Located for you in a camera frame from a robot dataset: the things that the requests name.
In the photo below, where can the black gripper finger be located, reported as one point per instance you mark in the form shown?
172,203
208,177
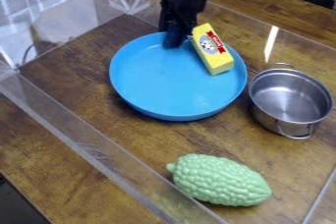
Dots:
178,31
166,16

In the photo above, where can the yellow butter brick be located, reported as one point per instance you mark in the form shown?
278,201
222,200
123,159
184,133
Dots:
211,49

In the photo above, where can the blue round tray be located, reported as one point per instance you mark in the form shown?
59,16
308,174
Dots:
166,83

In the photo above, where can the stainless steel pot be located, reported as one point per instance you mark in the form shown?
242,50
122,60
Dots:
290,101

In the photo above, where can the green bitter gourd toy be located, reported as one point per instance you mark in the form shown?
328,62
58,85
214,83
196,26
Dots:
219,180

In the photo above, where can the clear acrylic enclosure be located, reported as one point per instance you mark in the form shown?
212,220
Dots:
87,158

